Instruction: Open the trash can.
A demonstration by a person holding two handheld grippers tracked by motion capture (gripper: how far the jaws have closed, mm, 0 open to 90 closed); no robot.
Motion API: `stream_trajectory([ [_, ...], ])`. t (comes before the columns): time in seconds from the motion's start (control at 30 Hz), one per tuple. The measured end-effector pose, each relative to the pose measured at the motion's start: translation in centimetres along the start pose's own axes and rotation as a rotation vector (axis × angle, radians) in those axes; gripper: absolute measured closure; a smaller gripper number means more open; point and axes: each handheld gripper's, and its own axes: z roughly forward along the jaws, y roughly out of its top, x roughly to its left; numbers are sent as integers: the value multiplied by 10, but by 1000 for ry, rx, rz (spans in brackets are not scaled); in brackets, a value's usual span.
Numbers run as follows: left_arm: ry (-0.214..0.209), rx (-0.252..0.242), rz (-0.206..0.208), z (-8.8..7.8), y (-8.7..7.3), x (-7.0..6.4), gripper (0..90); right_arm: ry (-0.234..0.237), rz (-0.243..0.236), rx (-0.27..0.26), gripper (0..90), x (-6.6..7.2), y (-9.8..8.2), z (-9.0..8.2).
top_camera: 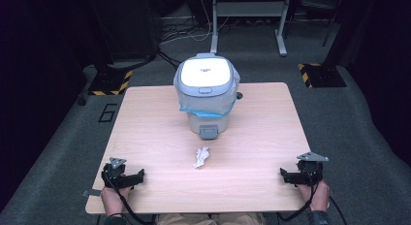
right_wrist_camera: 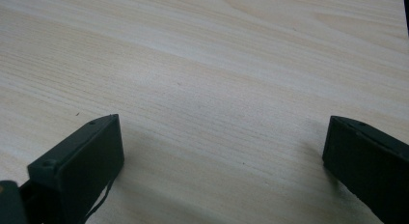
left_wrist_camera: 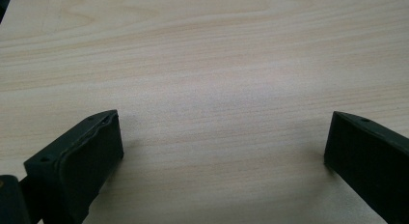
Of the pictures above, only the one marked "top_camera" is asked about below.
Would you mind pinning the black yellow striped base plate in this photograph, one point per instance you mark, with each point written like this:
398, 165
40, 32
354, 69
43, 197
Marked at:
321, 75
111, 82

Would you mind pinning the white pedal trash can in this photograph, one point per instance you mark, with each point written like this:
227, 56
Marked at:
205, 77

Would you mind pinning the person's right hand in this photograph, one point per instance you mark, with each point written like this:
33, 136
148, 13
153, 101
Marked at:
318, 197

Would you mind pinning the person's left hand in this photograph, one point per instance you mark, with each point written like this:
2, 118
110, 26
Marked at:
113, 200

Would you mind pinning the translucent blue-edged trash bag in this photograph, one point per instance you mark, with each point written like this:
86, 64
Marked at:
206, 103

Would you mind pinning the white paper tissue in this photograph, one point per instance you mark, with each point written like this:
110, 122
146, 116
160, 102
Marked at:
201, 157

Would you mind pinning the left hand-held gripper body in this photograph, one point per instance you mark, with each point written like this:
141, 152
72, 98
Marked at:
113, 173

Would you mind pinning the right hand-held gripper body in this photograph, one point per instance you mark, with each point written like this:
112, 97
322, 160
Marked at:
310, 168

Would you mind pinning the black floor caster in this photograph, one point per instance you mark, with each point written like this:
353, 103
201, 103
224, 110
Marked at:
81, 101

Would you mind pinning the grey tape strip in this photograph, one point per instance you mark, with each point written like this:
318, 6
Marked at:
91, 193

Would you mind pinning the white metal stand frame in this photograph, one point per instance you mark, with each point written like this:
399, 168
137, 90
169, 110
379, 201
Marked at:
248, 8

